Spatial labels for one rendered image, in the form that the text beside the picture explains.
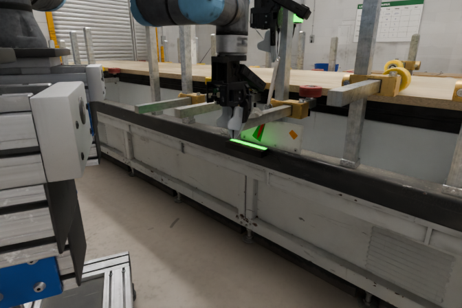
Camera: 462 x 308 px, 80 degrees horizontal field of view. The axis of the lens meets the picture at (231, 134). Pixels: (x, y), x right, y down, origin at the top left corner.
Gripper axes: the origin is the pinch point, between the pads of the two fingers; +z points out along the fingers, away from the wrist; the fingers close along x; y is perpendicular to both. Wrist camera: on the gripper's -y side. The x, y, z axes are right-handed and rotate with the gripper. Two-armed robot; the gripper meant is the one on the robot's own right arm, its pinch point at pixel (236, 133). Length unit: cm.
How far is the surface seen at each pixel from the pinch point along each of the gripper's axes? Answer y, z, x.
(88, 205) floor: -9, 82, -140
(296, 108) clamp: -26.1, -3.6, 3.3
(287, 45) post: -27.2, -23.0, -2.3
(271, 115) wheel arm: -14.6, -3.0, 1.5
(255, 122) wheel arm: -6.5, -2.3, 1.5
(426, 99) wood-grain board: -46, -8, 35
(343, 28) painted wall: -729, -89, -252
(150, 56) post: -27, -19, -79
